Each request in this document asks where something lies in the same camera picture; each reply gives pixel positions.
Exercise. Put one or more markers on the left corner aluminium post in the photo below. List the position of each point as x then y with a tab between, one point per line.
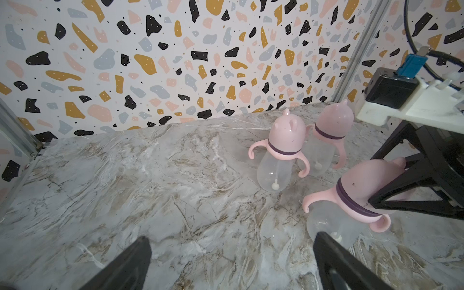
19	150

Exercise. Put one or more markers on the right corner aluminium post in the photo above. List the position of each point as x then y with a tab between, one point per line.
370	31

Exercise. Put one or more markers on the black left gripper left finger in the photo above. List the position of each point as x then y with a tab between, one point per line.
127	271

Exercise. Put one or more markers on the purple bottle collar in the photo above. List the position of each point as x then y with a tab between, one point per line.
278	151
351	203

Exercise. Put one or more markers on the pink bottle cap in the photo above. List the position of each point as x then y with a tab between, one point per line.
367	178
288	132

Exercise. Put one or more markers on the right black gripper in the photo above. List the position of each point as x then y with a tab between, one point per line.
433	183

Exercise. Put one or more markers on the corner aluminium post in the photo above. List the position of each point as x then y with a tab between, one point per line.
370	31
19	150

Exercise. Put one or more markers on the small clear baby bottle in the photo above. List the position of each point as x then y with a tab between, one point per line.
274	166

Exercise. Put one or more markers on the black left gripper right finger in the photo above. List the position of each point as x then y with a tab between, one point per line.
339	270

